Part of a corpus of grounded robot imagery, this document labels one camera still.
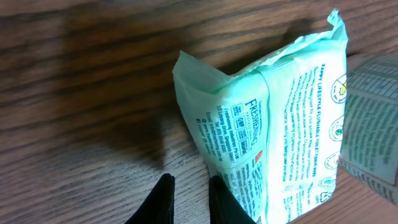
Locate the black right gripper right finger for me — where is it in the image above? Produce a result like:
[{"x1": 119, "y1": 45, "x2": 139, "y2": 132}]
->
[{"x1": 209, "y1": 175, "x2": 255, "y2": 224}]

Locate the teal snack packet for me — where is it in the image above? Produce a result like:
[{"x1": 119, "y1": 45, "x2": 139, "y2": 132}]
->
[{"x1": 173, "y1": 10, "x2": 348, "y2": 223}]

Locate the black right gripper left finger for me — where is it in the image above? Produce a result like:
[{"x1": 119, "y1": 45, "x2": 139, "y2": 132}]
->
[{"x1": 125, "y1": 174, "x2": 175, "y2": 224}]

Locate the green lid jar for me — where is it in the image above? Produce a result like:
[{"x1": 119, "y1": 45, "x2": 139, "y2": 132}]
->
[{"x1": 339, "y1": 54, "x2": 397, "y2": 204}]

